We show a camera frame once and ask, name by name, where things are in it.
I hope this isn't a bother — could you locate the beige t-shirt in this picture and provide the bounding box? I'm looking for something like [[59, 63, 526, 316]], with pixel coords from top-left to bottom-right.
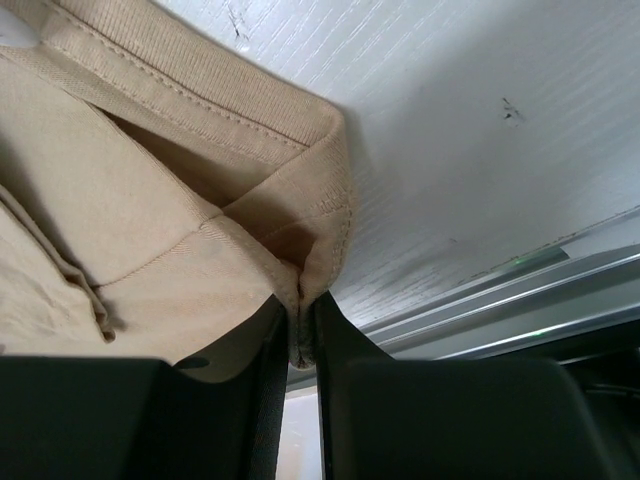
[[1, 1, 354, 369]]

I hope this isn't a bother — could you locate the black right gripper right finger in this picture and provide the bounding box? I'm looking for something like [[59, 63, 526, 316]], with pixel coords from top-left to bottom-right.
[[312, 295, 639, 479]]

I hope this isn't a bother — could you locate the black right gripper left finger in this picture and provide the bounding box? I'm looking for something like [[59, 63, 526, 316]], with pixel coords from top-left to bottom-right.
[[1, 299, 288, 479]]

